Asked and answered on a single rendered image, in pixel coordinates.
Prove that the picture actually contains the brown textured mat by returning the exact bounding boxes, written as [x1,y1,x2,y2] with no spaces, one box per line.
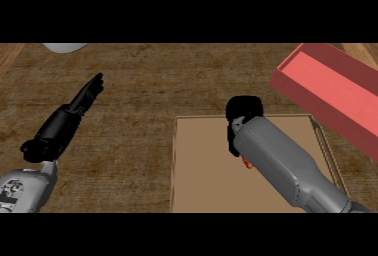
[0,43,378,214]

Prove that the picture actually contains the white rounded object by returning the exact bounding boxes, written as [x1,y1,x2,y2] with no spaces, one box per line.
[42,43,90,55]

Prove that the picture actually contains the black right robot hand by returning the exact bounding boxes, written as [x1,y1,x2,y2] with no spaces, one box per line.
[225,95,266,158]

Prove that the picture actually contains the brown flat tray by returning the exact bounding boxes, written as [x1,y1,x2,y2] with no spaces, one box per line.
[170,114,352,214]

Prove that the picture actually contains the red cardboard box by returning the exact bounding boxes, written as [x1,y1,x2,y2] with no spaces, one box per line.
[268,43,378,160]

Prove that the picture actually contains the orange-brown croissant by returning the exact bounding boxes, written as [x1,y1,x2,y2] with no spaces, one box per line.
[240,156,254,170]

